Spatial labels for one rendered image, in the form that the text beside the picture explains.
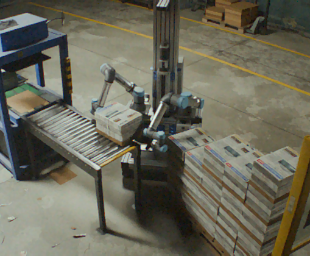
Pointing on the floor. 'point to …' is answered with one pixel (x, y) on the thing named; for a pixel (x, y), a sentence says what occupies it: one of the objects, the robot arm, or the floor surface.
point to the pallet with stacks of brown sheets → (232, 14)
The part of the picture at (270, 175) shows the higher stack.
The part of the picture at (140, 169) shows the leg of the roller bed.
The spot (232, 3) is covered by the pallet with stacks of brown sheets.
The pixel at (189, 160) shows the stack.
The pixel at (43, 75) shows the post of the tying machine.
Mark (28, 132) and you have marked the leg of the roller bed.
